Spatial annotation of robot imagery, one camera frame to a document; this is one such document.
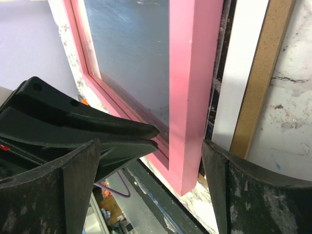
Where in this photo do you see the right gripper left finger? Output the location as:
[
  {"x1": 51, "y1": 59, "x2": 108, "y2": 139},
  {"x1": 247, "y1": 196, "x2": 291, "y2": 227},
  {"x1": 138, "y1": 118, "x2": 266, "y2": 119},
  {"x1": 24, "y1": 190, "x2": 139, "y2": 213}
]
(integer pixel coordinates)
[{"x1": 0, "y1": 139, "x2": 100, "y2": 234}]

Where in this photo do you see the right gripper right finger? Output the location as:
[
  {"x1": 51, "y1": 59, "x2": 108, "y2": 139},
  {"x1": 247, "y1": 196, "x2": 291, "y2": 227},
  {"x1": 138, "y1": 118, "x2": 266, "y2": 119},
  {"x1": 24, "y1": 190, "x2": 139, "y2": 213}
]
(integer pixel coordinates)
[{"x1": 202, "y1": 139, "x2": 312, "y2": 234}]

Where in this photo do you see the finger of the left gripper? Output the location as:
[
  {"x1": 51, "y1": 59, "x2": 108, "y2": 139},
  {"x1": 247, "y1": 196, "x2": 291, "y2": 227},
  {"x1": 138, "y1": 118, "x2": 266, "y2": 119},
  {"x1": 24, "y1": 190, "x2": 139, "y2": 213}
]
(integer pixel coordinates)
[
  {"x1": 0, "y1": 77, "x2": 159, "y2": 139},
  {"x1": 0, "y1": 108, "x2": 157, "y2": 182}
]

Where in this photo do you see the pink picture frame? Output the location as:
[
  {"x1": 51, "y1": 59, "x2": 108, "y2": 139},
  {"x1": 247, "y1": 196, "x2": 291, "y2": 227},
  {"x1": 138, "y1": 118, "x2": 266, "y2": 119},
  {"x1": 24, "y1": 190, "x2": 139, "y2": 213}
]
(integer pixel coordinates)
[{"x1": 62, "y1": 0, "x2": 224, "y2": 196}]

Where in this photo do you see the seascape photo print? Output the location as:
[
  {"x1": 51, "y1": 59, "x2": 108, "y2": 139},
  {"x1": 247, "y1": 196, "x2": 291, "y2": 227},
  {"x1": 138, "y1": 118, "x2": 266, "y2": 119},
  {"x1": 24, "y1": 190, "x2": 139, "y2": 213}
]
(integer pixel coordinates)
[{"x1": 212, "y1": 0, "x2": 268, "y2": 150}]

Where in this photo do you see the brown fibreboard backing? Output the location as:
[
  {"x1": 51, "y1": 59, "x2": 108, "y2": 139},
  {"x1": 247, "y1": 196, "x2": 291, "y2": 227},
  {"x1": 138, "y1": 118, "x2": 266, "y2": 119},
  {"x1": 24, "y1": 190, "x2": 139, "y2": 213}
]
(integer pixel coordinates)
[{"x1": 230, "y1": 0, "x2": 295, "y2": 159}]

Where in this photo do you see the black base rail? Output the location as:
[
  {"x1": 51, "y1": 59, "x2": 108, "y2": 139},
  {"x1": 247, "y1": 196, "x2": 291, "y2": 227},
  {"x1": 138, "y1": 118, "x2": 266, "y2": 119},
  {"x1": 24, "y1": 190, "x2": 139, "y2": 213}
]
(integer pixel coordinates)
[{"x1": 122, "y1": 160, "x2": 208, "y2": 234}]

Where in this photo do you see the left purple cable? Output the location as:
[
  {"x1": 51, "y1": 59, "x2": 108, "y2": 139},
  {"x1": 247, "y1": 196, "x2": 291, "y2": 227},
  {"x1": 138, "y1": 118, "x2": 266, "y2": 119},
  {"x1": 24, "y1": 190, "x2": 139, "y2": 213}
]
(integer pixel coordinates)
[{"x1": 94, "y1": 170, "x2": 132, "y2": 197}]

